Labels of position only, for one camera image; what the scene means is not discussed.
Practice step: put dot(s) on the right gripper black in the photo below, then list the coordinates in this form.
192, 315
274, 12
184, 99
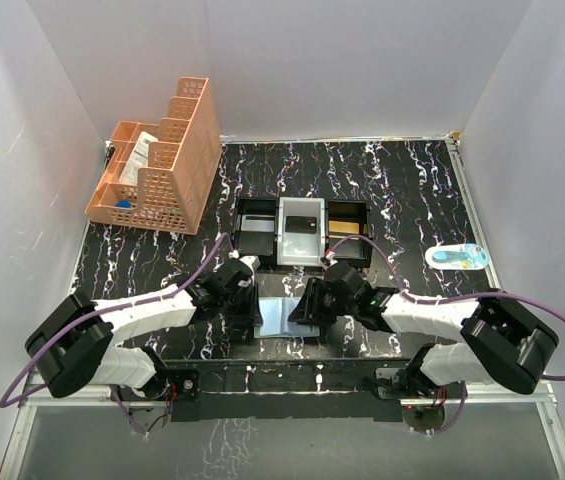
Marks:
309, 309

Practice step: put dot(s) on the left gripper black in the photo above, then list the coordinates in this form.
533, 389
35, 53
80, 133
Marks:
251, 316

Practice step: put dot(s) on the green card holder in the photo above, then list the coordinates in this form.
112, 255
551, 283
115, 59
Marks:
275, 313

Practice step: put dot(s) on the black bin with white card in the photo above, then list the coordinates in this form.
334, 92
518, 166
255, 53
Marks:
260, 244

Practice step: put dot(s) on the black bin with gold card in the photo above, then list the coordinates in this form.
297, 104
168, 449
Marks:
345, 218

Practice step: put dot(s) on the patterned silver card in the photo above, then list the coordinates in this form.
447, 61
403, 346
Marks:
257, 223

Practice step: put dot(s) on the white plastic bin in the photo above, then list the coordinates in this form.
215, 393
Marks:
301, 249

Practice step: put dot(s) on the peach plastic desk organizer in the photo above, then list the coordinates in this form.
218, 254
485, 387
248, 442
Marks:
173, 189

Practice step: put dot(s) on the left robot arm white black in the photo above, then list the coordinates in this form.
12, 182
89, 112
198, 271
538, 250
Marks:
82, 341

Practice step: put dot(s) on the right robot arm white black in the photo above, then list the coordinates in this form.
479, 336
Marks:
490, 338

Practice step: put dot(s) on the gold card in black bin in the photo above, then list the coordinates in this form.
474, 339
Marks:
343, 228

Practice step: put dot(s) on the black card in white bin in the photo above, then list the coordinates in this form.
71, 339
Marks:
301, 224

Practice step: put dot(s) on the blue white oval package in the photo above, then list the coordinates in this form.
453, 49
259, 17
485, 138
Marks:
468, 256

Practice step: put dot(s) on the blue small object in organizer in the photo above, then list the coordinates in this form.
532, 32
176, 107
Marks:
124, 205

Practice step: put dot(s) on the white paper packet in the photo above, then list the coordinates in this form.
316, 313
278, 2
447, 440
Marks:
138, 158

